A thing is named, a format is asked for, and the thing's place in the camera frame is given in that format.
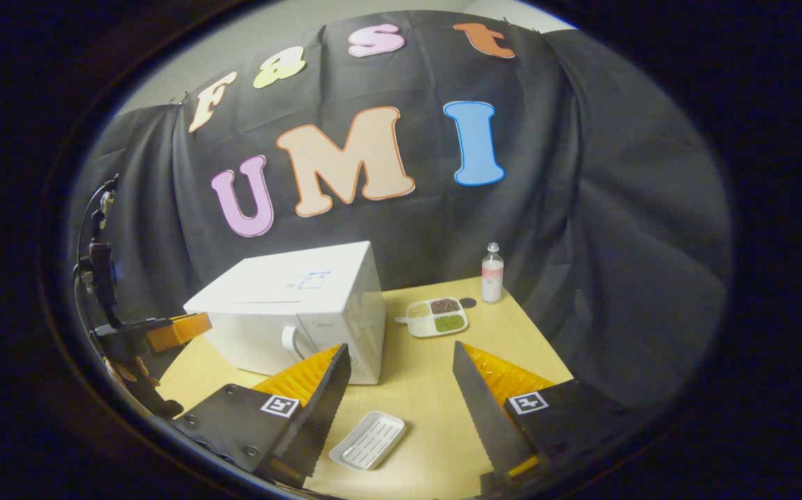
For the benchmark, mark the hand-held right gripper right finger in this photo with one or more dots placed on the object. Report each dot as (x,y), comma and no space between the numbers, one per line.
(484,410)

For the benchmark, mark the divided white dish with grains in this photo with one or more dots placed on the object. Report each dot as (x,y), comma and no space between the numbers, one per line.
(435,318)

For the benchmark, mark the clear bottle with pink label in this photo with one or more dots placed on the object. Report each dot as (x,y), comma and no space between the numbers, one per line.
(492,278)

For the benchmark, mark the white ribbed tray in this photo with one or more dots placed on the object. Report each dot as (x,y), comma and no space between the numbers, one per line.
(367,441)

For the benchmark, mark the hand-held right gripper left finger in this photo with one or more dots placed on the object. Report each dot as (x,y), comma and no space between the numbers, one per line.
(324,410)

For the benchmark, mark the white microwave oven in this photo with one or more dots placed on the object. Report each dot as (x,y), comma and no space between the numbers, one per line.
(282,292)

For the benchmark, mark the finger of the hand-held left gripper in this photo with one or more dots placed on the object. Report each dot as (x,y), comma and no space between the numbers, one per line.
(178,330)

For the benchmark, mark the small black round lid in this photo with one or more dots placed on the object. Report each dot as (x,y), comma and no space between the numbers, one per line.
(468,303)

